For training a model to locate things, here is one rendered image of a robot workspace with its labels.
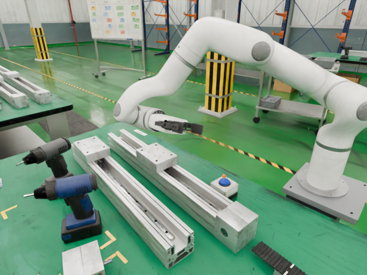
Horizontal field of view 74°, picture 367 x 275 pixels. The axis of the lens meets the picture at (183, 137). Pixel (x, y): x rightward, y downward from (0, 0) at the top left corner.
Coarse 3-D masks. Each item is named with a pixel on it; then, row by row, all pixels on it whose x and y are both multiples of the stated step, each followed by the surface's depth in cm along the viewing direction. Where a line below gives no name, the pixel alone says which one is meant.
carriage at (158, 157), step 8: (152, 144) 113; (136, 152) 109; (144, 152) 106; (152, 152) 106; (160, 152) 106; (168, 152) 106; (144, 160) 105; (152, 160) 100; (160, 160) 100; (168, 160) 101; (176, 160) 104; (152, 168) 101; (160, 168) 100; (168, 168) 105
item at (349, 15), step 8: (240, 0) 785; (288, 0) 680; (344, 0) 600; (352, 0) 586; (240, 8) 793; (288, 8) 697; (352, 8) 591; (272, 32) 681; (344, 32) 617; (280, 40) 730; (344, 40) 622; (328, 48) 658
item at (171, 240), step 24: (72, 144) 121; (96, 168) 102; (120, 168) 102; (120, 192) 88; (144, 192) 88; (144, 216) 77; (168, 216) 77; (144, 240) 78; (168, 240) 69; (192, 240) 73; (168, 264) 69
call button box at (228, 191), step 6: (216, 180) 99; (210, 186) 98; (216, 186) 95; (222, 186) 95; (228, 186) 95; (234, 186) 95; (222, 192) 93; (228, 192) 94; (234, 192) 97; (228, 198) 95
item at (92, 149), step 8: (96, 136) 120; (80, 144) 113; (88, 144) 113; (96, 144) 113; (104, 144) 113; (80, 152) 109; (88, 152) 106; (96, 152) 106; (104, 152) 109; (88, 160) 105; (96, 160) 110
